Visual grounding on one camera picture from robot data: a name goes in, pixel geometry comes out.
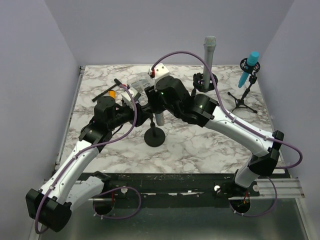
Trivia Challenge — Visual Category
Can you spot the blue microphone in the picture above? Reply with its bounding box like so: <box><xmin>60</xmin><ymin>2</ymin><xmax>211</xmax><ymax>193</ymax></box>
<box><xmin>238</xmin><ymin>51</ymin><xmax>260</xmax><ymax>88</ymax></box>

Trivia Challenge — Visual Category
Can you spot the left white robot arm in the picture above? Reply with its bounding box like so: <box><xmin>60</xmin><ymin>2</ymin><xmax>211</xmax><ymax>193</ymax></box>
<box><xmin>25</xmin><ymin>96</ymin><xmax>152</xmax><ymax>232</ymax></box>

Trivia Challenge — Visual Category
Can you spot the glitter handle microphone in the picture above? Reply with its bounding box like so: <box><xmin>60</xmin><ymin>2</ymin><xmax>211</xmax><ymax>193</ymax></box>
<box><xmin>154</xmin><ymin>112</ymin><xmax>165</xmax><ymax>127</ymax></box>

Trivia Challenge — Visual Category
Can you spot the black tripod mic stand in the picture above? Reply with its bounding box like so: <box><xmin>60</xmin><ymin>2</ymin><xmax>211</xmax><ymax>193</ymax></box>
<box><xmin>227</xmin><ymin>66</ymin><xmax>261</xmax><ymax>114</ymax></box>

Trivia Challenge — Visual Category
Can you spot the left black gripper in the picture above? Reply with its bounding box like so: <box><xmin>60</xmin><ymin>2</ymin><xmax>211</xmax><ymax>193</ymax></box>
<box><xmin>108</xmin><ymin>101</ymin><xmax>152</xmax><ymax>130</ymax></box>

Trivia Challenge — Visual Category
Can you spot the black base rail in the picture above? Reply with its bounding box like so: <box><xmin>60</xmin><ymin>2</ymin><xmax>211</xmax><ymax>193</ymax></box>
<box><xmin>78</xmin><ymin>171</ymin><xmax>260</xmax><ymax>210</ymax></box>

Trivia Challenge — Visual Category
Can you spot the purple cable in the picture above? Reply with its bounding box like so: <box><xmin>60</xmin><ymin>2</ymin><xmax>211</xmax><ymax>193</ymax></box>
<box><xmin>152</xmin><ymin>50</ymin><xmax>304</xmax><ymax>217</ymax></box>
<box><xmin>34</xmin><ymin>84</ymin><xmax>142</xmax><ymax>235</ymax></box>

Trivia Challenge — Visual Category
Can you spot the orange utility knife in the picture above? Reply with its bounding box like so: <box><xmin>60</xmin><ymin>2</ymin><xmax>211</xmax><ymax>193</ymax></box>
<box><xmin>107</xmin><ymin>90</ymin><xmax>116</xmax><ymax>99</ymax></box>

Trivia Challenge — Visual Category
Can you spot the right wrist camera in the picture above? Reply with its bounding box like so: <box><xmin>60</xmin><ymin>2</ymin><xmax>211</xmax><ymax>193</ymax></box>
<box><xmin>148</xmin><ymin>63</ymin><xmax>170</xmax><ymax>86</ymax></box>

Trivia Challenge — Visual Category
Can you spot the clear plastic screw box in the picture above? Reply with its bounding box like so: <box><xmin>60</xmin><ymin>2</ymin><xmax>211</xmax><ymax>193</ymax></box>
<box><xmin>127</xmin><ymin>72</ymin><xmax>153</xmax><ymax>94</ymax></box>

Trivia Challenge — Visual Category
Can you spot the black shock-mount mic stand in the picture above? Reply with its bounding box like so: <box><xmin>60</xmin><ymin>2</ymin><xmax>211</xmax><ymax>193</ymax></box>
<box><xmin>191</xmin><ymin>72</ymin><xmax>215</xmax><ymax>96</ymax></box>

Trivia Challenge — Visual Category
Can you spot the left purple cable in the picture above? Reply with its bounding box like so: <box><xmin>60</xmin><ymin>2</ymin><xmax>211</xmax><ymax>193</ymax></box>
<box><xmin>34</xmin><ymin>84</ymin><xmax>142</xmax><ymax>235</ymax></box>

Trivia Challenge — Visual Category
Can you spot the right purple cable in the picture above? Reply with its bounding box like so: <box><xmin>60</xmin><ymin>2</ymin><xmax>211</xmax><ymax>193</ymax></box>
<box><xmin>152</xmin><ymin>50</ymin><xmax>304</xmax><ymax>217</ymax></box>

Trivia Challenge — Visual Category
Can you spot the tall grey microphone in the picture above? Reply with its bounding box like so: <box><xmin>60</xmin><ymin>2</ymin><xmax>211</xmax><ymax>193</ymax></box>
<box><xmin>203</xmin><ymin>36</ymin><xmax>217</xmax><ymax>92</ymax></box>

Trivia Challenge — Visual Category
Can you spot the black T-handle tool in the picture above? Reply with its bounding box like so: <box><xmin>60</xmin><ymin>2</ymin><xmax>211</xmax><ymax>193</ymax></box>
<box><xmin>91</xmin><ymin>78</ymin><xmax>122</xmax><ymax>103</ymax></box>

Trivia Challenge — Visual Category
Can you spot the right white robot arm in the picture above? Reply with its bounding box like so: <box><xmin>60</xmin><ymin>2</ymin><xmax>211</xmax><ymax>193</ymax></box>
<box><xmin>144</xmin><ymin>76</ymin><xmax>285</xmax><ymax>196</ymax></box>

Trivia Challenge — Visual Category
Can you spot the black round-base mic stand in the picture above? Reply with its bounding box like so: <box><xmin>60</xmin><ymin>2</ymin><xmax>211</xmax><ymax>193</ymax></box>
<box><xmin>144</xmin><ymin>113</ymin><xmax>166</xmax><ymax>148</ymax></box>

